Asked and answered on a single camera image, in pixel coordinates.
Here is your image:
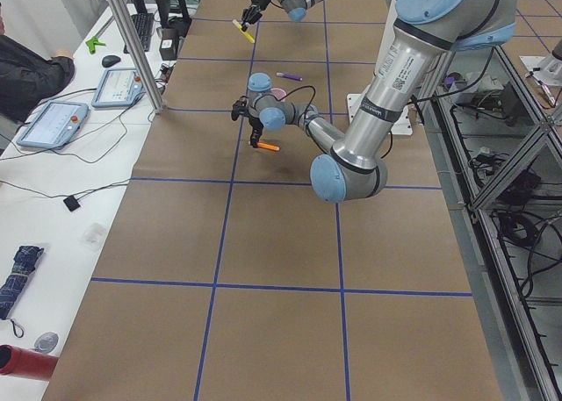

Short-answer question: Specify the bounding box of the purple highlighter pen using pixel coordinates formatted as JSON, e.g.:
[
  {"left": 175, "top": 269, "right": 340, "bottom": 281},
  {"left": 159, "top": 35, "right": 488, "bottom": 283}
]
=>
[{"left": 276, "top": 72, "right": 303, "bottom": 82}]

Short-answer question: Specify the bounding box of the orange highlighter pen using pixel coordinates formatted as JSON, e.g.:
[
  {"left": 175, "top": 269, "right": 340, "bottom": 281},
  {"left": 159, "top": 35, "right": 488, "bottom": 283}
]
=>
[{"left": 256, "top": 142, "right": 280, "bottom": 152}]

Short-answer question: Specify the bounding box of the teach pendant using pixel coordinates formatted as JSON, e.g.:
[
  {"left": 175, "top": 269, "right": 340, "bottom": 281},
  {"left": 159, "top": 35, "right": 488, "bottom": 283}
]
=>
[
  {"left": 17, "top": 100, "right": 90, "bottom": 149},
  {"left": 91, "top": 68, "right": 143, "bottom": 109}
]

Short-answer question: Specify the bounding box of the person in black jacket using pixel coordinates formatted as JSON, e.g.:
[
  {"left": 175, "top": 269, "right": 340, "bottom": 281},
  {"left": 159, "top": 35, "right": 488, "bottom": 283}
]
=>
[{"left": 1, "top": 19, "right": 75, "bottom": 122}]

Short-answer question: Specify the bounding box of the clear plastic bag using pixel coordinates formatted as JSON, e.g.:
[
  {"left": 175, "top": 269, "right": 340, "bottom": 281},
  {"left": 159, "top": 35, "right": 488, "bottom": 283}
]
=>
[{"left": 80, "top": 222, "right": 108, "bottom": 251}]

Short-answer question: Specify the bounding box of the aluminium frame post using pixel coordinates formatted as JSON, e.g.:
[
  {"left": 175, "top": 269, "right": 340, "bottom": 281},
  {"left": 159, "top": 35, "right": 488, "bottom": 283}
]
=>
[{"left": 106, "top": 0, "right": 163, "bottom": 114}]

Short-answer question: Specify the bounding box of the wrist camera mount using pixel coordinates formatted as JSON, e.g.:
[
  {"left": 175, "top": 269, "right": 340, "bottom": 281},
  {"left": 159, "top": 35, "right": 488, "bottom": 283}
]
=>
[{"left": 230, "top": 96, "right": 249, "bottom": 121}]

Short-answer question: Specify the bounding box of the red cylinder bottle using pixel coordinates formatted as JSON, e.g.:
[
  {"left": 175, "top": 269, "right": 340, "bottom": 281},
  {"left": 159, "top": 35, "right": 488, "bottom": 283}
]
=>
[{"left": 1, "top": 345, "right": 59, "bottom": 382}]

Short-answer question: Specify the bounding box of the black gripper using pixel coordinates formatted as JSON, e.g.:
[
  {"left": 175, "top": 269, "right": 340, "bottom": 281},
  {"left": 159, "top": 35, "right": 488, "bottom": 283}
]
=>
[
  {"left": 249, "top": 115, "right": 263, "bottom": 148},
  {"left": 241, "top": 0, "right": 271, "bottom": 26}
]

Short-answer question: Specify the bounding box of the near teach pendant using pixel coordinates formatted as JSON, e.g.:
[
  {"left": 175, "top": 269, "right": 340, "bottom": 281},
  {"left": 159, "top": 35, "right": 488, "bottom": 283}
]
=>
[{"left": 17, "top": 100, "right": 90, "bottom": 149}]

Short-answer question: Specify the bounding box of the small black adapter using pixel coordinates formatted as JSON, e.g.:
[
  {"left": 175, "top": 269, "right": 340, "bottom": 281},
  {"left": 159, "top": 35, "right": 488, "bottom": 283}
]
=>
[{"left": 63, "top": 195, "right": 81, "bottom": 212}]

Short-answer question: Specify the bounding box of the pink mesh pen holder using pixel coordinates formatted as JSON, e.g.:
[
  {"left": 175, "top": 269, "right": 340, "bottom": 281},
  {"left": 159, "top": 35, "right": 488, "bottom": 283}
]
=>
[{"left": 270, "top": 88, "right": 287, "bottom": 102}]

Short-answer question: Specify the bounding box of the black keyboard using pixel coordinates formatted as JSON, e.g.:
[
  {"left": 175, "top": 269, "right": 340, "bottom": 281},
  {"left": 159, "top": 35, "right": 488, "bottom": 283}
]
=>
[{"left": 130, "top": 12, "right": 154, "bottom": 52}]

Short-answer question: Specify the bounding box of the black computer mouse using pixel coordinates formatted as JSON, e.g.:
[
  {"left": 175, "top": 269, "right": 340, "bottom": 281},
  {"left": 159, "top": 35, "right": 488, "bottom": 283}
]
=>
[{"left": 101, "top": 54, "right": 121, "bottom": 68}]

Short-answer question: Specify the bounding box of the green plastic tool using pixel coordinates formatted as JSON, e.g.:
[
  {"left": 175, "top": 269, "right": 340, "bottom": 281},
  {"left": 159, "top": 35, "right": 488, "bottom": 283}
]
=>
[{"left": 85, "top": 36, "right": 106, "bottom": 54}]

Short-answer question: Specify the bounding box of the folded blue umbrella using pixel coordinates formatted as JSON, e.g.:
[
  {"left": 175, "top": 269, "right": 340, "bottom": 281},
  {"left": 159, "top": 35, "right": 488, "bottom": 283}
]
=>
[{"left": 1, "top": 245, "right": 45, "bottom": 339}]

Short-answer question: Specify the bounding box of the round metal tin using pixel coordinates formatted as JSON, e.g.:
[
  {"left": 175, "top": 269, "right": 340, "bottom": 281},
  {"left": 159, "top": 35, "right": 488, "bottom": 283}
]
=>
[{"left": 32, "top": 332, "right": 59, "bottom": 354}]

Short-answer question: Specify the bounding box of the black box with label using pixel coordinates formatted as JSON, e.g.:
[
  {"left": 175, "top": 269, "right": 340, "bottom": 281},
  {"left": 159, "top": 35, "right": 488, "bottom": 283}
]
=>
[{"left": 159, "top": 28, "right": 179, "bottom": 61}]

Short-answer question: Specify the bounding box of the yellow highlighter pen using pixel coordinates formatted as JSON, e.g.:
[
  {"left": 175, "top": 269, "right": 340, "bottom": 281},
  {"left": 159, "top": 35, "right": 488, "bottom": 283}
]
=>
[{"left": 232, "top": 19, "right": 256, "bottom": 44}]

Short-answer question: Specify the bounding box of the far teach pendant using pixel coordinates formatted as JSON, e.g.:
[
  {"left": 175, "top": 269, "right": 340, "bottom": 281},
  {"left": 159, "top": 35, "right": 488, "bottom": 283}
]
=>
[{"left": 91, "top": 68, "right": 143, "bottom": 109}]

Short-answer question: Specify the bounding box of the black camera cable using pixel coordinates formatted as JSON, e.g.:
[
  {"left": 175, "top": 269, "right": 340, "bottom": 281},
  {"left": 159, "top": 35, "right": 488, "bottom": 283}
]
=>
[{"left": 283, "top": 84, "right": 318, "bottom": 125}]

